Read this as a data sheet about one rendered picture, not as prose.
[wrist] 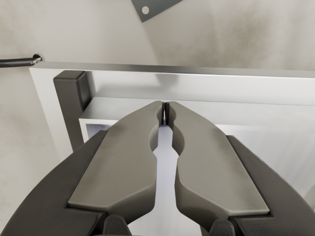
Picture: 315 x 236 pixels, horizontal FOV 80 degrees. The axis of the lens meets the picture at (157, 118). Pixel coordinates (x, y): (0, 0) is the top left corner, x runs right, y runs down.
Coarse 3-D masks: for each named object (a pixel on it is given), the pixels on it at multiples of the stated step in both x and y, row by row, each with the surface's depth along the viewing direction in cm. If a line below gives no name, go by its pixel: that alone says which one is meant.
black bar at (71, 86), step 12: (72, 72) 14; (84, 72) 15; (60, 84) 14; (72, 84) 14; (84, 84) 15; (60, 96) 14; (72, 96) 14; (84, 96) 15; (60, 108) 15; (72, 108) 15; (84, 108) 15; (72, 120) 15; (72, 132) 16; (72, 144) 17
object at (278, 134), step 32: (96, 128) 16; (160, 128) 18; (224, 128) 14; (256, 128) 13; (288, 128) 13; (160, 160) 20; (288, 160) 19; (160, 192) 23; (128, 224) 27; (160, 224) 27; (192, 224) 26
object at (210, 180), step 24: (168, 120) 12; (192, 120) 10; (192, 144) 8; (216, 144) 8; (192, 168) 7; (216, 168) 7; (240, 168) 7; (192, 192) 6; (216, 192) 6; (240, 192) 6; (192, 216) 7; (216, 216) 6
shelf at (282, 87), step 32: (64, 64) 16; (96, 64) 16; (128, 64) 17; (96, 96) 16; (128, 96) 16; (160, 96) 16; (192, 96) 16; (224, 96) 16; (256, 96) 16; (288, 96) 16; (64, 128) 18
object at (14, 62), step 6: (36, 54) 101; (0, 60) 93; (6, 60) 93; (12, 60) 94; (18, 60) 95; (24, 60) 96; (30, 60) 97; (36, 60) 100; (42, 60) 102; (0, 66) 94; (6, 66) 94; (12, 66) 95; (18, 66) 96
